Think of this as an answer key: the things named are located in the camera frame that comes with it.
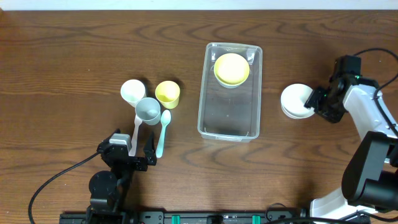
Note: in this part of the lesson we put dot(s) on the grey bowl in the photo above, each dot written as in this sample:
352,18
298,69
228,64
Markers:
231,80

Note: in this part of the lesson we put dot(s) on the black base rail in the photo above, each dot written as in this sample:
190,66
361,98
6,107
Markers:
273,213

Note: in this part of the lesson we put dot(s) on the mint green plastic spoon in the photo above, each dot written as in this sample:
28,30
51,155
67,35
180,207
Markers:
165,121

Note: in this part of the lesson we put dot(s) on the yellow bowl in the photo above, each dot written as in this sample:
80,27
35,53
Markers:
231,63

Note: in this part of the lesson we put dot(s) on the pink plastic fork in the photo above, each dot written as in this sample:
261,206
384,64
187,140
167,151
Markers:
137,123

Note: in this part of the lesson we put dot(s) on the clear plastic container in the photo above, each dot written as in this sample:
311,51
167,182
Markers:
230,114

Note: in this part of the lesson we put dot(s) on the yellow cup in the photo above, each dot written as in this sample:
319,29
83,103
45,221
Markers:
168,93

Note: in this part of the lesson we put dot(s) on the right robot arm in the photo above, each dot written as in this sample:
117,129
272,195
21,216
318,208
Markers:
365,186

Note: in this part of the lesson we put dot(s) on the white bowl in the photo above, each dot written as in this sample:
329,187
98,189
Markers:
292,101

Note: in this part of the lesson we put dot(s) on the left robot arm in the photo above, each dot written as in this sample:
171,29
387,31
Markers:
109,188

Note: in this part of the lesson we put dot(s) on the white cup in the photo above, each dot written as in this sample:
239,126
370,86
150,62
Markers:
132,91

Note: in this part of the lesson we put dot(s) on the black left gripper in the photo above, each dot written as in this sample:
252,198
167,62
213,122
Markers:
140,165

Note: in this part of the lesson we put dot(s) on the grey cup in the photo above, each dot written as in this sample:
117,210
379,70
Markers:
148,110

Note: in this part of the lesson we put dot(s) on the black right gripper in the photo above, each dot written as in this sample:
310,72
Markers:
313,100

